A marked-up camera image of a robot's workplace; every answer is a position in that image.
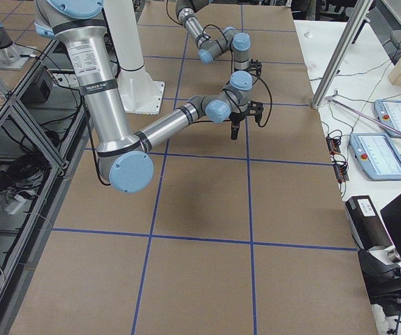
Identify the black power adapter box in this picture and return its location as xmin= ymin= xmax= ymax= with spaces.
xmin=345 ymin=195 xmax=393 ymax=251

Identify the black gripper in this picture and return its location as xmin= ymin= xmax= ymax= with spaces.
xmin=229 ymin=112 xmax=247 ymax=140

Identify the blue teach pendant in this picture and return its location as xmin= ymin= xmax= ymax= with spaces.
xmin=374 ymin=99 xmax=401 ymax=137
xmin=349 ymin=133 xmax=401 ymax=181

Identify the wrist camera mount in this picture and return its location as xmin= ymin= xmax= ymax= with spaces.
xmin=248 ymin=59 xmax=262 ymax=77
xmin=245 ymin=100 xmax=264 ymax=126

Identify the white central post base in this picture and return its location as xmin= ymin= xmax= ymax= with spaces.
xmin=103 ymin=0 xmax=165 ymax=115

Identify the white adapter on floor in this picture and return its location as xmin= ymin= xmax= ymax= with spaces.
xmin=3 ymin=195 xmax=27 ymax=215

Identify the black box on floor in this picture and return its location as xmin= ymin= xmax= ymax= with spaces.
xmin=21 ymin=68 xmax=53 ymax=104

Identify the far blue teach pendant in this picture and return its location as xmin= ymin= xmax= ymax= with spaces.
xmin=374 ymin=99 xmax=401 ymax=137

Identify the aluminium frame post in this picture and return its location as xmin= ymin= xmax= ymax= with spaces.
xmin=311 ymin=0 xmax=373 ymax=110

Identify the near blue teach pendant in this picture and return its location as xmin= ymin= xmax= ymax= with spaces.
xmin=349 ymin=133 xmax=401 ymax=181

